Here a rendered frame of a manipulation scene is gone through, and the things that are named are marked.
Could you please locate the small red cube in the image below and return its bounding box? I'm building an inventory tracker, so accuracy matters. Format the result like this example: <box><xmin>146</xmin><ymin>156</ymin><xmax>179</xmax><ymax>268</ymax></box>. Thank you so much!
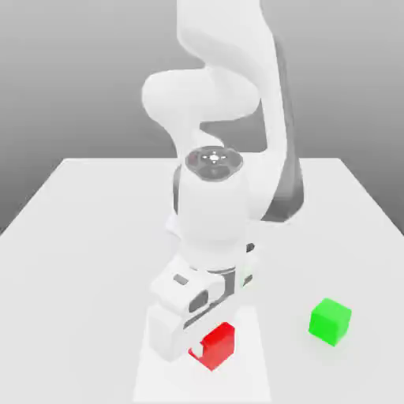
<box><xmin>188</xmin><ymin>321</ymin><xmax>236</xmax><ymax>372</ymax></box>

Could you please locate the small green cube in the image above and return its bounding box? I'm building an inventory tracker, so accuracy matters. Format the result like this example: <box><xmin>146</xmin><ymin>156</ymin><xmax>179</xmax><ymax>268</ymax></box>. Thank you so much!
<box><xmin>308</xmin><ymin>297</ymin><xmax>353</xmax><ymax>348</ymax></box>

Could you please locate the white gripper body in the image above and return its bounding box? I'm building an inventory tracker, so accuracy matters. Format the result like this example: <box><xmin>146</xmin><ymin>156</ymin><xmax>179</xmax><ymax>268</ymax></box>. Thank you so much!
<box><xmin>147</xmin><ymin>298</ymin><xmax>229</xmax><ymax>364</ymax></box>

